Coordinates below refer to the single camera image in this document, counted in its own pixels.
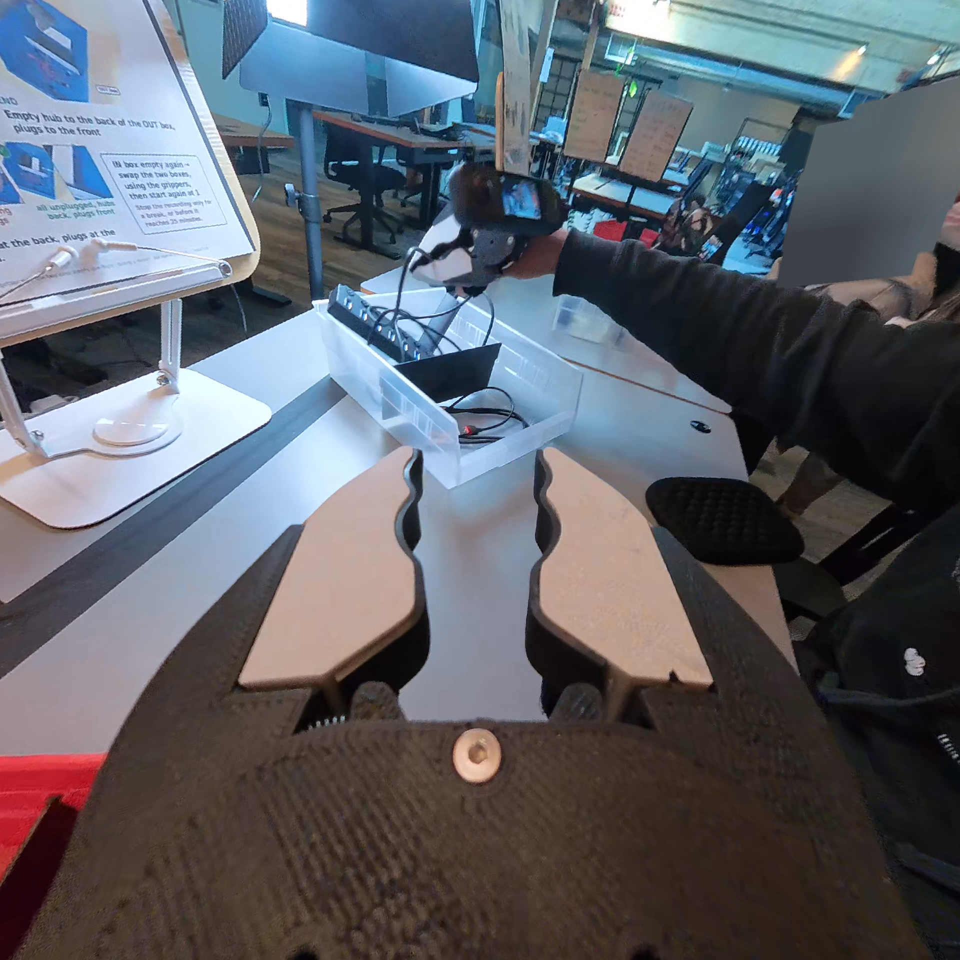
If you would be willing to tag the black monitor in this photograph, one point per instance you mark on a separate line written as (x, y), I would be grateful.
(397, 37)

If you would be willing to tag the printed sign board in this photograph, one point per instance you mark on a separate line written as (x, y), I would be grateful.
(112, 150)

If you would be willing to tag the black office chair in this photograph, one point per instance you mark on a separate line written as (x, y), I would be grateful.
(367, 180)

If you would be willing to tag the grey monitor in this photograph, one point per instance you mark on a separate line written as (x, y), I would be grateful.
(315, 67)

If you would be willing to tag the clear plastic bin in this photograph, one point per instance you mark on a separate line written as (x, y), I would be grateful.
(540, 382)

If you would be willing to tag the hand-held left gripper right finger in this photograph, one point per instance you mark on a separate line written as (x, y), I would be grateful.
(615, 592)

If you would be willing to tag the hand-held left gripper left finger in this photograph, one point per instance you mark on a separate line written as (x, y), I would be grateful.
(345, 585)

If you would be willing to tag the red plastic bin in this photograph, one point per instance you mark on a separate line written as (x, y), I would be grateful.
(45, 776)

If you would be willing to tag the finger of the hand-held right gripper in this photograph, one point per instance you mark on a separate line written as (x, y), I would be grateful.
(454, 307)
(446, 259)

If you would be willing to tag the wooden pillar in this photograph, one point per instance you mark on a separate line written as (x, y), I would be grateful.
(517, 90)

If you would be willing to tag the small clear container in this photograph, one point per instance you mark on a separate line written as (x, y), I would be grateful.
(585, 319)

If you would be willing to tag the person's right forearm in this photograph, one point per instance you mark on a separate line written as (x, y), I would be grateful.
(750, 352)

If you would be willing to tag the black usb hub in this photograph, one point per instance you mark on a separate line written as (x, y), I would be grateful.
(367, 319)

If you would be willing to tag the whiteboard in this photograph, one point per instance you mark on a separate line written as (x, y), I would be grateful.
(592, 112)
(656, 135)

